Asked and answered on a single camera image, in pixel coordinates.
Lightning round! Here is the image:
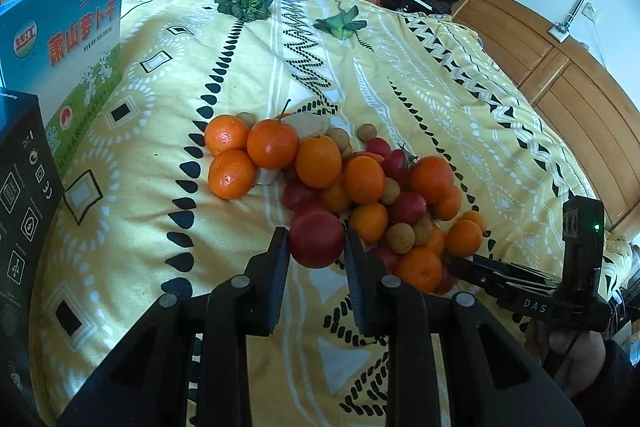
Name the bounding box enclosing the green leafy vegetable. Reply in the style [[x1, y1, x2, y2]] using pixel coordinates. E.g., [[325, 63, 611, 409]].
[[215, 0, 273, 23]]

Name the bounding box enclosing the red tomato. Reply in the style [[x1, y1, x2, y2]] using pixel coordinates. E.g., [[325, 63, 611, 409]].
[[288, 210, 345, 269]]

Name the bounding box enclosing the mandarin with stem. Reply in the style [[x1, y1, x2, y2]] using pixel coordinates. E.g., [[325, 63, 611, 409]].
[[246, 100, 299, 170]]

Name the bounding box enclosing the right hand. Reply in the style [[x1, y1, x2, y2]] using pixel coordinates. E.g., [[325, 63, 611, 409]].
[[548, 332, 606, 398]]

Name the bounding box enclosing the blue white food box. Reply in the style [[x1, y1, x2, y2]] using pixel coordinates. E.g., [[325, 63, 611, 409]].
[[1, 0, 122, 173]]

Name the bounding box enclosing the wooden headboard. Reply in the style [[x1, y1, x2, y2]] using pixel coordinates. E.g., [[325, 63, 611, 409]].
[[452, 0, 640, 239]]

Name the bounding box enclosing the black appliance box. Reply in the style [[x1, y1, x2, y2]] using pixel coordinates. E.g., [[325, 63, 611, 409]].
[[0, 88, 62, 411]]

